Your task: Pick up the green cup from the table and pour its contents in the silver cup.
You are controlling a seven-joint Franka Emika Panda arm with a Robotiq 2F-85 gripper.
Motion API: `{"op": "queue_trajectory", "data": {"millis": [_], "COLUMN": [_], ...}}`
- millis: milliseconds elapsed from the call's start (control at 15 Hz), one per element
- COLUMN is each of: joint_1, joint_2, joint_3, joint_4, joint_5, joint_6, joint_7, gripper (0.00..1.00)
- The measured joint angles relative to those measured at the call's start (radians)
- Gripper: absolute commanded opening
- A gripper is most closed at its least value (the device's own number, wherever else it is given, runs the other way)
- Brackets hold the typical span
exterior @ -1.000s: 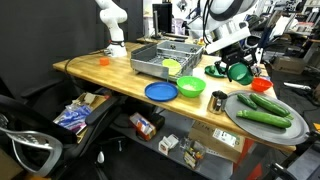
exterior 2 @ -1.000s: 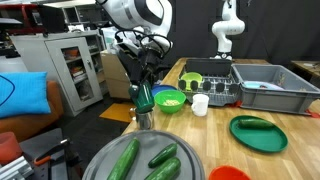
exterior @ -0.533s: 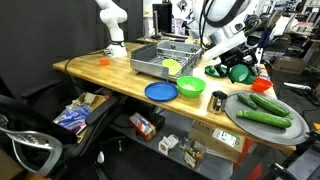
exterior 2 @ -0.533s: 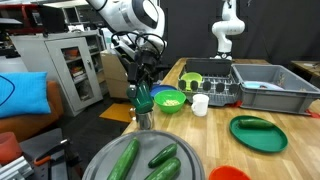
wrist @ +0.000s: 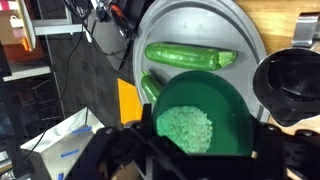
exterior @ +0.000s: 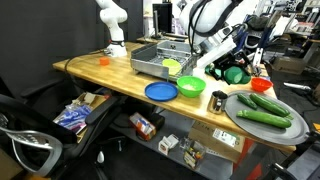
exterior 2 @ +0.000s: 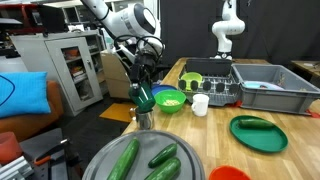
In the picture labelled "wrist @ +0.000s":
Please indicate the white grains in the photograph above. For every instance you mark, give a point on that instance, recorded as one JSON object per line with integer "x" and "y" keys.
{"x": 185, "y": 130}

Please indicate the dark green scoop bowl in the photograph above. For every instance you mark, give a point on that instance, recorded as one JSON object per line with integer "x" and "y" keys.
{"x": 226, "y": 103}

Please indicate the black metal cup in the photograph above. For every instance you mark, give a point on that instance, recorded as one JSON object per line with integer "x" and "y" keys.
{"x": 286, "y": 86}

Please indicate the grey round tray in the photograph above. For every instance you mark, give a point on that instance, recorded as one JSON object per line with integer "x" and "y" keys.
{"x": 200, "y": 23}

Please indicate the green zucchini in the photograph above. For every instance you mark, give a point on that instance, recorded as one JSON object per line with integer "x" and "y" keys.
{"x": 186, "y": 56}
{"x": 150, "y": 87}

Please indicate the white metal shelf frame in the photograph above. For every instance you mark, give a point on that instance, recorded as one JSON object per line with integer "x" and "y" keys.
{"x": 50, "y": 28}

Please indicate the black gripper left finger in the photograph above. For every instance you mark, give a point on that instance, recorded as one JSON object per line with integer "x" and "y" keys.
{"x": 147, "y": 118}

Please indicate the metal box blue tape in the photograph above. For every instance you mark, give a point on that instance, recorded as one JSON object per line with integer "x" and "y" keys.
{"x": 63, "y": 150}

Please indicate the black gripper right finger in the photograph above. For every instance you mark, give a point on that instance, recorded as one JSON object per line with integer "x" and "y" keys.
{"x": 258, "y": 138}

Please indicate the orange flat piece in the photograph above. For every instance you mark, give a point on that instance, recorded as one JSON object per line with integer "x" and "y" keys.
{"x": 129, "y": 100}

